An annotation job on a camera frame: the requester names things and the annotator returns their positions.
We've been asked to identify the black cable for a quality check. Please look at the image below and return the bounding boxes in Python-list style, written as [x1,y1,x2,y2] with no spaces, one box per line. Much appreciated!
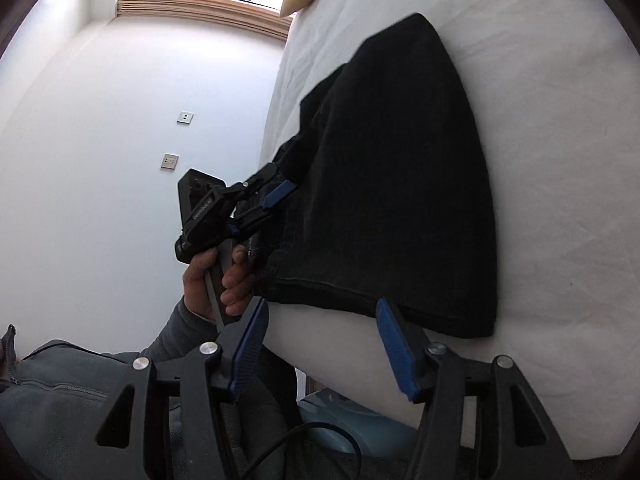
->
[240,422,363,480]

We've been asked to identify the person's left forearm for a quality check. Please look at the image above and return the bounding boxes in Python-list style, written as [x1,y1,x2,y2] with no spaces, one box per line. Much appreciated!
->
[142,295,226,367]

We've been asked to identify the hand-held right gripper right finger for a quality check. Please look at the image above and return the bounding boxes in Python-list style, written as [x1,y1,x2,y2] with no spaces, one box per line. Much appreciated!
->
[376,297,577,480]

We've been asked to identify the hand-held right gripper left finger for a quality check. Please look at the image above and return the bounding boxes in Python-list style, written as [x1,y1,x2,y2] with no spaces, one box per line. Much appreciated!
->
[92,299,271,480]

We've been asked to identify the person's left hand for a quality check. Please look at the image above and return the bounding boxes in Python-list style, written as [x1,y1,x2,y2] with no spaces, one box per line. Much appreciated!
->
[181,245,257,318]

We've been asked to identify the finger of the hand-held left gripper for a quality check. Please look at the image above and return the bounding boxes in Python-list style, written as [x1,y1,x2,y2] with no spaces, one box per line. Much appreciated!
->
[227,180,295,238]
[220,162,281,202]

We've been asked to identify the person's grey jacket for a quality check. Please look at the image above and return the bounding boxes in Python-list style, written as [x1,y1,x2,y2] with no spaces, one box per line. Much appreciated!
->
[0,325,296,480]

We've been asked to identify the beige curtain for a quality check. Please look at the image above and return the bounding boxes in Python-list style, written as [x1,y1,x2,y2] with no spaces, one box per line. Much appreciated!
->
[116,0,296,41]

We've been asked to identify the blue grey plastic object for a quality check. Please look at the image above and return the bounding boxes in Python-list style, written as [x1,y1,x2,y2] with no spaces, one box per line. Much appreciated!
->
[297,390,421,457]

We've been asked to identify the black denim pants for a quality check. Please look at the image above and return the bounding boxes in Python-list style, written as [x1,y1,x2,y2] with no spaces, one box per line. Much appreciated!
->
[252,12,498,339]

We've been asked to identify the white bed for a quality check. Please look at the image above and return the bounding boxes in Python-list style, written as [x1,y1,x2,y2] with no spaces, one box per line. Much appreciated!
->
[260,0,640,461]

